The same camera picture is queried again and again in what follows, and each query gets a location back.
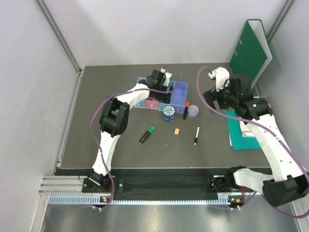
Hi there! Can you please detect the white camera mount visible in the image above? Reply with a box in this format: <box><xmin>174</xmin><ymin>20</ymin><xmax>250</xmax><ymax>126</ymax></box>
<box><xmin>208</xmin><ymin>67</ymin><xmax>230</xmax><ymax>92</ymax></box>
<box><xmin>160</xmin><ymin>68</ymin><xmax>172</xmax><ymax>87</ymax></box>

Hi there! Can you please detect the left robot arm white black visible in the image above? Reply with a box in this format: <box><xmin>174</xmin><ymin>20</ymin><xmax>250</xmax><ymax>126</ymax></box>
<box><xmin>84</xmin><ymin>68</ymin><xmax>174</xmax><ymax>192</ymax></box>

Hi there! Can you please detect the aluminium frame rail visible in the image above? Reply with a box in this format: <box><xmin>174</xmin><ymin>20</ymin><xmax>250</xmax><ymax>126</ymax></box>
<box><xmin>38</xmin><ymin>176</ymin><xmax>302</xmax><ymax>206</ymax></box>

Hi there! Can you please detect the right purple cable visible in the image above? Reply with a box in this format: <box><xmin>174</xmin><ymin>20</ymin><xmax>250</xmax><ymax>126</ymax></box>
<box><xmin>196</xmin><ymin>67</ymin><xmax>309</xmax><ymax>219</ymax></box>

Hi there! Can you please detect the light blue drawer box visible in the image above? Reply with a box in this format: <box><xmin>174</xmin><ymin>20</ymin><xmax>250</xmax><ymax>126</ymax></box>
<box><xmin>135</xmin><ymin>77</ymin><xmax>146</xmax><ymax>109</ymax></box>

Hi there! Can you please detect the orange cap black highlighter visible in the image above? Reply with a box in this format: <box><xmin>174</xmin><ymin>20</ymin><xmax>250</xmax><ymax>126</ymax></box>
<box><xmin>183</xmin><ymin>101</ymin><xmax>190</xmax><ymax>120</ymax></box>

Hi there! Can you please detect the green ring binder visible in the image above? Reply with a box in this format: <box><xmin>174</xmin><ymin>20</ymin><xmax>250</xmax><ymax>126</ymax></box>
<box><xmin>230</xmin><ymin>19</ymin><xmax>274</xmax><ymax>88</ymax></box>

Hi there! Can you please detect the green flat folder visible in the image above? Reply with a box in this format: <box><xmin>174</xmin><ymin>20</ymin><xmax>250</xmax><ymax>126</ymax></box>
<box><xmin>226</xmin><ymin>118</ymin><xmax>261</xmax><ymax>150</ymax></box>

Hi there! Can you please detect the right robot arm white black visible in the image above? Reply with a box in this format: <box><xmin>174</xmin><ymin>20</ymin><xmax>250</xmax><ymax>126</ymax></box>
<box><xmin>203</xmin><ymin>72</ymin><xmax>309</xmax><ymax>207</ymax></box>

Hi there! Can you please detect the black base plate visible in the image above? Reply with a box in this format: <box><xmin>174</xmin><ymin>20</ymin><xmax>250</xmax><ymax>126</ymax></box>
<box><xmin>82</xmin><ymin>175</ymin><xmax>254</xmax><ymax>201</ymax></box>

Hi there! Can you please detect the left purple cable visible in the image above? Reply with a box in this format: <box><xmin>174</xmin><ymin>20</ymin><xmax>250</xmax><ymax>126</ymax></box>
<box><xmin>90</xmin><ymin>64</ymin><xmax>182</xmax><ymax>210</ymax></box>

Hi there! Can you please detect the green cap black highlighter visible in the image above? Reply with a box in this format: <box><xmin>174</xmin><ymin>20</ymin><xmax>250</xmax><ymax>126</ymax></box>
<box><xmin>139</xmin><ymin>126</ymin><xmax>155</xmax><ymax>144</ymax></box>

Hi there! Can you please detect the purple drawer box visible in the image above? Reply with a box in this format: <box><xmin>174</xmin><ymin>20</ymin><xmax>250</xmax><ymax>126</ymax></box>
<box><xmin>171</xmin><ymin>82</ymin><xmax>188</xmax><ymax>114</ymax></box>

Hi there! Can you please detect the teal blue drawer box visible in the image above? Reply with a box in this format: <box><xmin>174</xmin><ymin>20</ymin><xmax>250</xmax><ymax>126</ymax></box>
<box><xmin>158</xmin><ymin>81</ymin><xmax>175</xmax><ymax>111</ymax></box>

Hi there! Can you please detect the blue paint jar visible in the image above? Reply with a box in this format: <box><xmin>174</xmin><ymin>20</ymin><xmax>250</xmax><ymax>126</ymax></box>
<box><xmin>163</xmin><ymin>106</ymin><xmax>175</xmax><ymax>122</ymax></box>

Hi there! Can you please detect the purple cable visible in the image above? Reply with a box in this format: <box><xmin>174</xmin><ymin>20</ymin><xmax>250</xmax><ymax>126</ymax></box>
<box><xmin>90</xmin><ymin>64</ymin><xmax>182</xmax><ymax>210</ymax></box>
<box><xmin>196</xmin><ymin>67</ymin><xmax>309</xmax><ymax>219</ymax></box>

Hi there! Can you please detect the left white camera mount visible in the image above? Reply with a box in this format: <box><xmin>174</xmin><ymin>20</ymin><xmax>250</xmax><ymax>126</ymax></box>
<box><xmin>160</xmin><ymin>68</ymin><xmax>172</xmax><ymax>87</ymax></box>

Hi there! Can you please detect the black cap white marker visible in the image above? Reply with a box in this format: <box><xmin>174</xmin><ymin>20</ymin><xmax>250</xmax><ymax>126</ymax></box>
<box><xmin>194</xmin><ymin>126</ymin><xmax>200</xmax><ymax>145</ymax></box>

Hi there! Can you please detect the small orange eraser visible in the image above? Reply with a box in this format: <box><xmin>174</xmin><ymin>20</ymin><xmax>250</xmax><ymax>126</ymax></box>
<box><xmin>174</xmin><ymin>128</ymin><xmax>180</xmax><ymax>135</ymax></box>

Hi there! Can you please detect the pink drawer box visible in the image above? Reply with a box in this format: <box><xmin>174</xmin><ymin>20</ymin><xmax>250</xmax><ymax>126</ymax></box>
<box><xmin>145</xmin><ymin>97</ymin><xmax>159</xmax><ymax>110</ymax></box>

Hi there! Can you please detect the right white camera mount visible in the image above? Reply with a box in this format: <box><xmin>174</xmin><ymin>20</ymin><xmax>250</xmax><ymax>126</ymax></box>
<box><xmin>208</xmin><ymin>67</ymin><xmax>230</xmax><ymax>92</ymax></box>

